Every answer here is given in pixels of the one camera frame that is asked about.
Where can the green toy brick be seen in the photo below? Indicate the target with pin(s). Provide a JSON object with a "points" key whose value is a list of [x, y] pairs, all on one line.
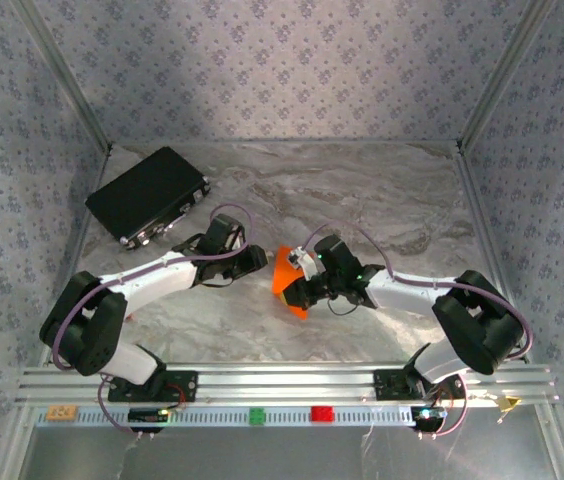
{"points": [[257, 416]]}

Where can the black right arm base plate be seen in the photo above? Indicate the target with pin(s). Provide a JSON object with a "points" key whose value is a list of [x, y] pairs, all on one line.
{"points": [[384, 385]]}

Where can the orange toy brick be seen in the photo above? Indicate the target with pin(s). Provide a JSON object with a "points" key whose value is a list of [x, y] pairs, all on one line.
{"points": [[62, 413]]}

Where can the black left controller board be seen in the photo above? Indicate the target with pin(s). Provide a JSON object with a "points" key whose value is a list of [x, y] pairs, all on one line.
{"points": [[148, 415]]}

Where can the aluminium side rail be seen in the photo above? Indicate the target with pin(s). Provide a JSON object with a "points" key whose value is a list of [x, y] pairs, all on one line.
{"points": [[74, 255], [477, 200]]}

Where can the gold tape piece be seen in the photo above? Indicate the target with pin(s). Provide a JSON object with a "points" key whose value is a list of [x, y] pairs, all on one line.
{"points": [[508, 402]]}

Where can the orange paper sheet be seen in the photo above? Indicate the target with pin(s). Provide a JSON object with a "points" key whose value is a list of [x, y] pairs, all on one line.
{"points": [[282, 275]]}

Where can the black controller board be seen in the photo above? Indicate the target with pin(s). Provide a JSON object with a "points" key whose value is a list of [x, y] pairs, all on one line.
{"points": [[148, 415], [428, 414]]}

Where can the black hard case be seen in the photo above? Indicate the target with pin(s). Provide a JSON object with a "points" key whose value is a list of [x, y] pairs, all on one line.
{"points": [[147, 190]]}

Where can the wide red toy brick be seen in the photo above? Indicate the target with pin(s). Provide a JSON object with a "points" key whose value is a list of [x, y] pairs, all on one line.
{"points": [[322, 414]]}

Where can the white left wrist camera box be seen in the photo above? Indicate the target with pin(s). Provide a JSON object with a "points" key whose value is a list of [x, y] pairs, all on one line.
{"points": [[237, 239]]}

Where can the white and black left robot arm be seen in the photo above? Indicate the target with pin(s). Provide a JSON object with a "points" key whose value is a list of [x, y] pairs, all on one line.
{"points": [[87, 330]]}

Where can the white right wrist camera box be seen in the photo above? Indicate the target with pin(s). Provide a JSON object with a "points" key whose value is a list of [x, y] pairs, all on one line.
{"points": [[304, 260]]}

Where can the black right controller board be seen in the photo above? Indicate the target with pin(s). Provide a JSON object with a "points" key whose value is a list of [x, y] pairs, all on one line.
{"points": [[428, 414]]}

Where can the aluminium front frame rail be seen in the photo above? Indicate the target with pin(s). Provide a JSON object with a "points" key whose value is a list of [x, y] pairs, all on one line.
{"points": [[282, 385]]}

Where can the aluminium frame post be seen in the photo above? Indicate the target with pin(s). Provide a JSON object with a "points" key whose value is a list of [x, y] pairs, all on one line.
{"points": [[559, 450], [67, 77], [503, 75], [14, 450]]}

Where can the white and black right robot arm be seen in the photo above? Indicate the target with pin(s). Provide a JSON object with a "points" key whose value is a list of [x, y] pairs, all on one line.
{"points": [[477, 330]]}

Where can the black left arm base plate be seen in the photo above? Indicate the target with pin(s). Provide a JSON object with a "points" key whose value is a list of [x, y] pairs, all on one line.
{"points": [[187, 387]]}

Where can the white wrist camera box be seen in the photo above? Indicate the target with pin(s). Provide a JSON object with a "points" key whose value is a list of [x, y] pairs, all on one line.
{"points": [[237, 239], [304, 260]]}

